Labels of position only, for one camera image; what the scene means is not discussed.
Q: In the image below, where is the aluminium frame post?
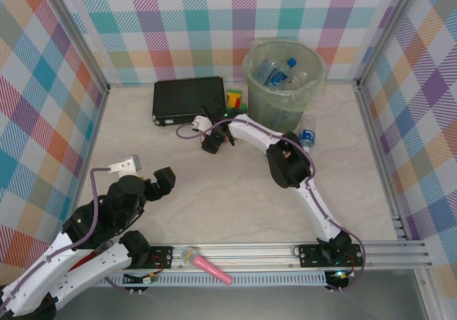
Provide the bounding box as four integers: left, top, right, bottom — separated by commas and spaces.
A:
356, 0, 428, 89
34, 0, 111, 96

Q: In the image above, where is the aluminium frame floor rail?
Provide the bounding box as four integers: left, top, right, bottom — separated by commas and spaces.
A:
351, 80, 415, 244
73, 86, 110, 206

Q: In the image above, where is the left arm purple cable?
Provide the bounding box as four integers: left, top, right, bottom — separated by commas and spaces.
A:
0, 166, 144, 310

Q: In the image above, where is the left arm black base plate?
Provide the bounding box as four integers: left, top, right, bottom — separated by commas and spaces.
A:
144, 244, 175, 270

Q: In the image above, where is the slotted cable duct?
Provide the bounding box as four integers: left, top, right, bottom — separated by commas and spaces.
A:
103, 270, 331, 288

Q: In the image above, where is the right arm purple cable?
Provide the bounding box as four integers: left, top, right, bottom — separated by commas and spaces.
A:
176, 118, 366, 292

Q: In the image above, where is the pink toy microphone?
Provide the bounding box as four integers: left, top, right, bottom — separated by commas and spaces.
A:
180, 246, 233, 285

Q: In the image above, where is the clear bottle pale blue label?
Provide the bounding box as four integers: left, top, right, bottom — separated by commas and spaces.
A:
255, 58, 278, 85

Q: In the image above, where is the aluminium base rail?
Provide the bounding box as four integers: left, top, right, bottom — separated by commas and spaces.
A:
106, 240, 431, 274

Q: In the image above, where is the clear bottle dark blue label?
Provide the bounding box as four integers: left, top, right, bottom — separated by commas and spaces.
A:
269, 57, 298, 87

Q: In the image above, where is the small bottle blue label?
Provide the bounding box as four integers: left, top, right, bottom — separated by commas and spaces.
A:
297, 115, 318, 150

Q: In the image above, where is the mesh waste bin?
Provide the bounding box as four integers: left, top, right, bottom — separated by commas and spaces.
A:
243, 39, 328, 130

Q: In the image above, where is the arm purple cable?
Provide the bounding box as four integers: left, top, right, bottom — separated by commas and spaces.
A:
0, 166, 144, 310
176, 118, 366, 292

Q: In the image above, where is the small circuit board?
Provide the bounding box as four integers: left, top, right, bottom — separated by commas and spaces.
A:
123, 272, 159, 286
325, 269, 354, 289

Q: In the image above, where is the colourful toy block stack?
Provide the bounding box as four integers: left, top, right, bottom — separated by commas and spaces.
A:
225, 89, 248, 112

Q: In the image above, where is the black hard case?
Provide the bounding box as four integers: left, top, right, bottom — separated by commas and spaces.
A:
151, 76, 229, 128

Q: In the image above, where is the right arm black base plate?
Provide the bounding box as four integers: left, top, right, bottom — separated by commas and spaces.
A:
297, 241, 365, 268

